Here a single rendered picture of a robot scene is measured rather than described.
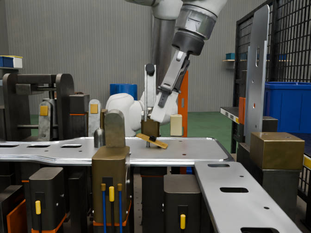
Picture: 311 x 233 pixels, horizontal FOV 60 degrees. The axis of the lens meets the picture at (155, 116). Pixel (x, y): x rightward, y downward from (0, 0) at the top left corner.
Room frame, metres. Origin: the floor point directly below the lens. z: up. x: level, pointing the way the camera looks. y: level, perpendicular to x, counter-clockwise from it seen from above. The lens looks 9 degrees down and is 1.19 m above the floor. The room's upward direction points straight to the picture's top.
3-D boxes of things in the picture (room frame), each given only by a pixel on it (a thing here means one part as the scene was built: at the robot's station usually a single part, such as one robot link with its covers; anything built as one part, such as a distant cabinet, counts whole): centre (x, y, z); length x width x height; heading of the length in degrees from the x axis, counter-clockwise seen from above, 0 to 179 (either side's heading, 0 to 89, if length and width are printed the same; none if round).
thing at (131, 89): (7.47, 0.90, 0.48); 1.24 x 0.76 x 0.95; 8
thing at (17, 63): (6.73, 3.56, 1.50); 0.50 x 0.42 x 0.28; 8
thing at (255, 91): (0.67, -0.24, 1.17); 0.12 x 0.01 x 0.34; 179
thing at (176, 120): (0.81, -0.06, 0.88); 0.04 x 0.04 x 0.37; 89
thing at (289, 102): (0.86, -0.42, 1.09); 0.30 x 0.17 x 0.13; 169
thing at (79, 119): (0.91, 0.26, 0.91); 0.07 x 0.05 x 0.42; 179
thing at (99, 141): (0.69, 0.15, 1.02); 0.03 x 0.03 x 0.07
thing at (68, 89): (0.90, 0.38, 0.94); 0.18 x 0.13 x 0.49; 89
